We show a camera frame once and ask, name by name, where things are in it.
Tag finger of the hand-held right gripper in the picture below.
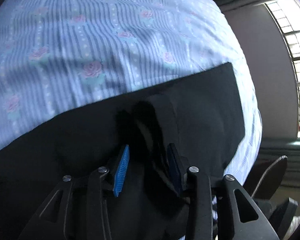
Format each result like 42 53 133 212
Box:
255 197 299 240

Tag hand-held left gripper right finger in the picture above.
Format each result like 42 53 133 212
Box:
166 143 280 240

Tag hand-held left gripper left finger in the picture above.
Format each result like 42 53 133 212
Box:
17 144 130 240

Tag dark navy pants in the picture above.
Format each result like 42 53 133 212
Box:
0 62 246 240

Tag dark wicker basket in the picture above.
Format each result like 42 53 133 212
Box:
242 154 288 201

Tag blue floral striped bed sheet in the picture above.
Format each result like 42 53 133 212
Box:
0 0 263 188

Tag window with metal bars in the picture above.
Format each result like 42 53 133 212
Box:
264 0 300 138

